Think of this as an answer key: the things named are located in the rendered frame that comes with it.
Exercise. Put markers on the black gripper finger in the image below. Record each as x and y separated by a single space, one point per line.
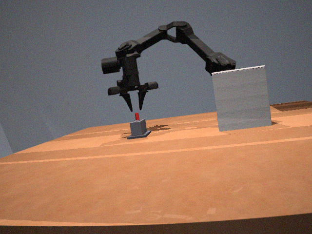
141 96
128 100

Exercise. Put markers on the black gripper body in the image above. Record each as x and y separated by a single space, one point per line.
131 79

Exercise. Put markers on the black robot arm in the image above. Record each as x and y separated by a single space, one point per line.
129 51

